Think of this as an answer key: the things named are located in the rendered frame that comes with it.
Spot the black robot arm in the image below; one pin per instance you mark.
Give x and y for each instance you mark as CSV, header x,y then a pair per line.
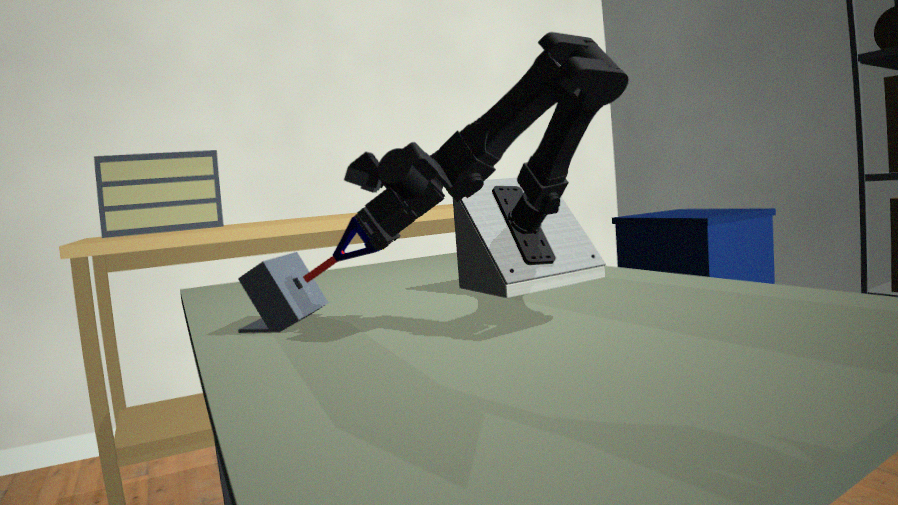
x,y
583,84

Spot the red peg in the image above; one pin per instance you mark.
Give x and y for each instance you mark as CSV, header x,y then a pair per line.
x,y
319,269

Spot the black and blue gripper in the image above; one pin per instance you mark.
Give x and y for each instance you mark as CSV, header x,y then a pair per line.
x,y
386,231

